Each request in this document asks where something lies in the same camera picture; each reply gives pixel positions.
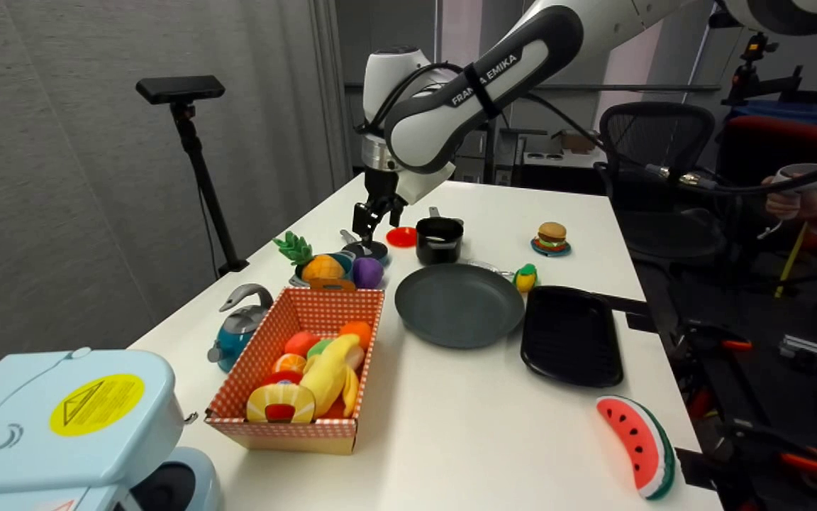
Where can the burger toy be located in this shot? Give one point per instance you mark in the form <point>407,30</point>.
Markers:
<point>552,233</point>

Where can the black mesh office chair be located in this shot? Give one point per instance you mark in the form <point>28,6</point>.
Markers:
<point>658,142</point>

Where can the red chair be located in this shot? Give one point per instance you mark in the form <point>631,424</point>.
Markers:
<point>787,131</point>

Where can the black camera bar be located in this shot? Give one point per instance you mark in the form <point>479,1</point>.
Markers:
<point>180,89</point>

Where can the red plate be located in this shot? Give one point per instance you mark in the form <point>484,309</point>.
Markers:
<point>400,236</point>

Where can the orange checked cardboard box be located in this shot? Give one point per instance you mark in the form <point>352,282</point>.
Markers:
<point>284,431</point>

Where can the green yellow corn toy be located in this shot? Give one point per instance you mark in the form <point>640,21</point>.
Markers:
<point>525,278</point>

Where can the red tomato plush toy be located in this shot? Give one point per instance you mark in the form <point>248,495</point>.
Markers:
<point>298,341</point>

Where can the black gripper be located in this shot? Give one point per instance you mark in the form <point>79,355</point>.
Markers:
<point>380,194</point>

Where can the yellow banana plush toy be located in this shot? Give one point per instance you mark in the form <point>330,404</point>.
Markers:
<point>330,370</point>

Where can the black tripod stand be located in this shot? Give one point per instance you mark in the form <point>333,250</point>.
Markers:
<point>201,186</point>

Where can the watermelon slice plush toy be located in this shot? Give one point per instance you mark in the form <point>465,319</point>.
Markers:
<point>635,443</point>

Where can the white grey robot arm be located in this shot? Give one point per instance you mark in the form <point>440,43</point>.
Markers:
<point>465,104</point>

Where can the black oven tray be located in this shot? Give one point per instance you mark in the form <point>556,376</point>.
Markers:
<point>571,335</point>

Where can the small blue plate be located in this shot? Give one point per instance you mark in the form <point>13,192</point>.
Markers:
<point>552,250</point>

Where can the orange carrot plush toy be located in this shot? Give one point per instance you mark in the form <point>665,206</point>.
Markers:
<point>356,329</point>

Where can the light blue toaster oven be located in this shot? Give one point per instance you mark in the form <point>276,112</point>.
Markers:
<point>57,426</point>

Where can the person hand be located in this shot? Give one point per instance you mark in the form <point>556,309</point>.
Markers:
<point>791,203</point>

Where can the purple plush toy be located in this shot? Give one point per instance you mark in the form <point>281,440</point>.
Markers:
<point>367,270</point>

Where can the purple toy eggplant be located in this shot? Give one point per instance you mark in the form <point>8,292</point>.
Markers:
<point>346,260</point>

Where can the grey green round plate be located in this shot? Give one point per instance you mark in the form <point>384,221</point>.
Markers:
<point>458,305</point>

